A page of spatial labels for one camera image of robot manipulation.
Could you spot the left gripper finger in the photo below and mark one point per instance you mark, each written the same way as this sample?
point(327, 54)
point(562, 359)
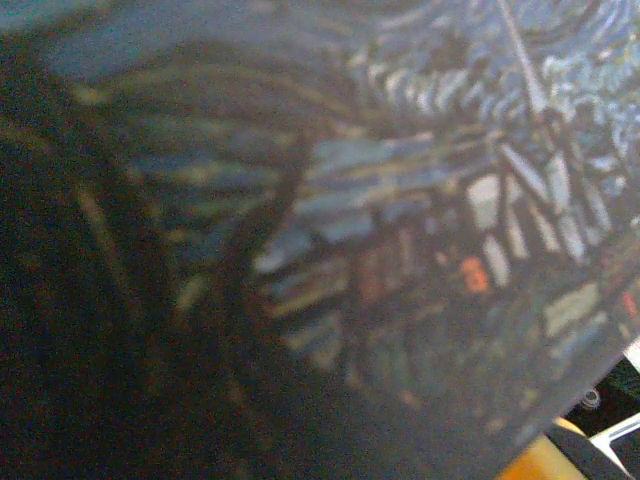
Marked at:
point(565, 445)

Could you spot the blue starry night box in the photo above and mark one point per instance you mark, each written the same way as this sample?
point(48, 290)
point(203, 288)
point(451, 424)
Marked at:
point(350, 200)

